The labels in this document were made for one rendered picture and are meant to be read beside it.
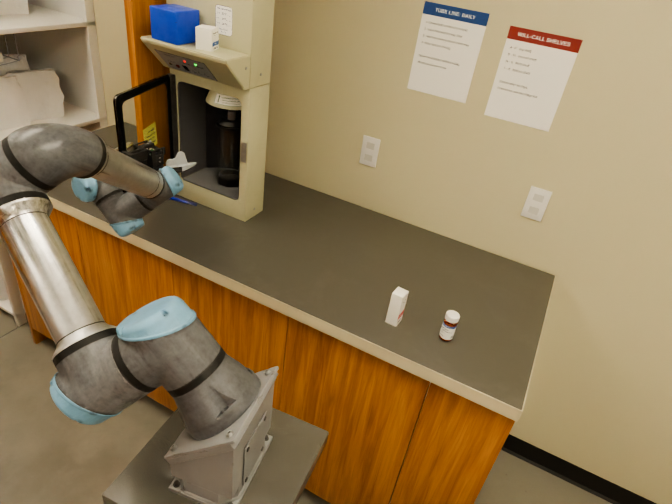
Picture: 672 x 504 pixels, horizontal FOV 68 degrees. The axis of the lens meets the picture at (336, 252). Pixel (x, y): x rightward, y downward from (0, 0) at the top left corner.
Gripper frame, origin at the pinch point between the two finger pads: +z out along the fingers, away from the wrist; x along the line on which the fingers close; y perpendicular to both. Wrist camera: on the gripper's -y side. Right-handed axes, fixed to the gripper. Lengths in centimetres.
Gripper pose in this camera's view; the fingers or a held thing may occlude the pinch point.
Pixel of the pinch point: (177, 157)
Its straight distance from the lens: 165.1
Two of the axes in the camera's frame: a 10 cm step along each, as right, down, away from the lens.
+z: 4.6, -4.3, 7.8
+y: 1.3, -8.3, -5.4
